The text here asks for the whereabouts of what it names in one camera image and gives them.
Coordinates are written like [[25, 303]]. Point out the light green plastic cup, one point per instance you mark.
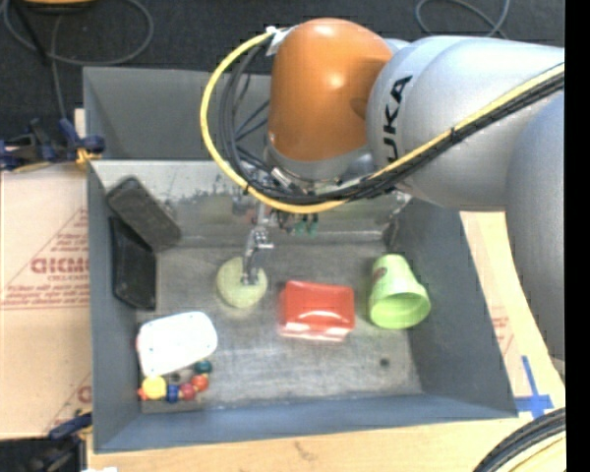
[[398, 298]]

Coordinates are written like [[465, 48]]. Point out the pale green round sponge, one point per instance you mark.
[[233, 290]]

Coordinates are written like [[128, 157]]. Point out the grey metal bin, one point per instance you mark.
[[285, 376]]

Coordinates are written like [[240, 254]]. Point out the red plastic packet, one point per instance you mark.
[[316, 308]]

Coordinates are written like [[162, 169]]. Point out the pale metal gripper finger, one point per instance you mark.
[[246, 268], [260, 240]]

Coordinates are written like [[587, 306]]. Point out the dark green flat block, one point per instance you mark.
[[135, 268], [145, 214]]

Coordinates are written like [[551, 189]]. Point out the white flat rounded pad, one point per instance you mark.
[[177, 342]]

